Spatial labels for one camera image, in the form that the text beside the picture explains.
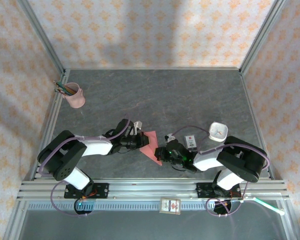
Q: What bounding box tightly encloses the aluminium frame post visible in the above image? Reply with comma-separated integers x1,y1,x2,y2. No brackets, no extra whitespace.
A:
238,0,289,76
16,0,67,76

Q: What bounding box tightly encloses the red white card pack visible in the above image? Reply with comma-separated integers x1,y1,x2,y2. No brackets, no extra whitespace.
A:
159,197,182,215

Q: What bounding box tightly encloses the pink cup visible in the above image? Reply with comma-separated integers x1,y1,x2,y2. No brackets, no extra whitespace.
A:
64,82,86,109

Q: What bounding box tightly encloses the aluminium side rail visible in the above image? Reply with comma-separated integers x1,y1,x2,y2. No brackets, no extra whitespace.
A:
31,69,71,180
239,69,275,180

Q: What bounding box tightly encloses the green white stick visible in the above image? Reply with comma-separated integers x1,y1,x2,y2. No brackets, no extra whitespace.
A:
253,196,285,216

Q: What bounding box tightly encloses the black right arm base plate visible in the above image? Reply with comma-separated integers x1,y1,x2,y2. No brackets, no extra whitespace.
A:
196,181,242,199

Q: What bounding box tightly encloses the dark green pencil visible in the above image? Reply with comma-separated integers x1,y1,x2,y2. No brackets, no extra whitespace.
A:
55,80,71,95

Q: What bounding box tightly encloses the thin black left gripper cable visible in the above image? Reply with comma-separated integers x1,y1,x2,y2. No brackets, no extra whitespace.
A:
111,145,131,155

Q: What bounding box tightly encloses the thin black right gripper cable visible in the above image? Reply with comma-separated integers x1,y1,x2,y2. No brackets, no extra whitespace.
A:
170,161,189,173

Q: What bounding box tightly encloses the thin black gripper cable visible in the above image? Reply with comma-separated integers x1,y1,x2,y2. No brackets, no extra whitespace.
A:
111,145,131,155
170,161,189,173

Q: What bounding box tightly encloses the thin aluminium rail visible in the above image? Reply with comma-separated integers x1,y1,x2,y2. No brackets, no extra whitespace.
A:
63,66,242,71

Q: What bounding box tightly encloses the pink paper sheet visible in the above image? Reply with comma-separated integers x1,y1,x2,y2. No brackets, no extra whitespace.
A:
139,130,163,167

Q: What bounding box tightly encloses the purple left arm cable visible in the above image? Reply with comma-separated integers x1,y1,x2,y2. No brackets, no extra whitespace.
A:
37,113,131,218

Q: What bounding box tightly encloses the wide aluminium base rail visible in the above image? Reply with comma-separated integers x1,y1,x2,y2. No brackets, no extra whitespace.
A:
17,178,290,201

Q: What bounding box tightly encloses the grey slotted cable duct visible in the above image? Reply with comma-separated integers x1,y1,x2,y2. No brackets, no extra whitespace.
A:
27,201,216,211

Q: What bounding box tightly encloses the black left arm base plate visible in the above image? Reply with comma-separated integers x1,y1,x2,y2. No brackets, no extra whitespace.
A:
64,182,110,200

